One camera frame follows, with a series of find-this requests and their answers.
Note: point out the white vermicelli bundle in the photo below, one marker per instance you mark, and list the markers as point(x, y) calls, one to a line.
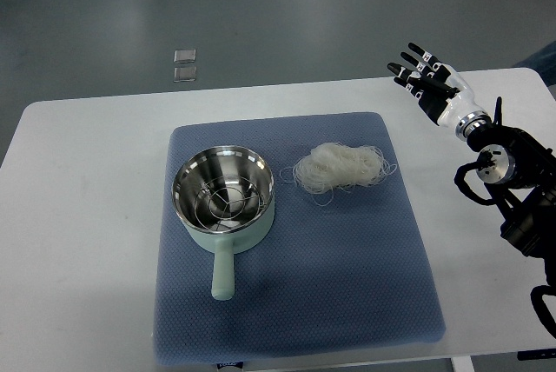
point(330, 167)

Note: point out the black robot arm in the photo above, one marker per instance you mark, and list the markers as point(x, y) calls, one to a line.
point(515, 173)

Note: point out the mint green steel pot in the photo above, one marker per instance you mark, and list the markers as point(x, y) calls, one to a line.
point(217, 167)

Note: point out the upper floor metal plate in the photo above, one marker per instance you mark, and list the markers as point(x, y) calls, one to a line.
point(185, 56)

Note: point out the wire steaming rack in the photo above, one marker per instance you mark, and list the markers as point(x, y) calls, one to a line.
point(227, 208)

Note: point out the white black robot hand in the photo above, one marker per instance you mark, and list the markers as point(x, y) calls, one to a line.
point(440, 91)

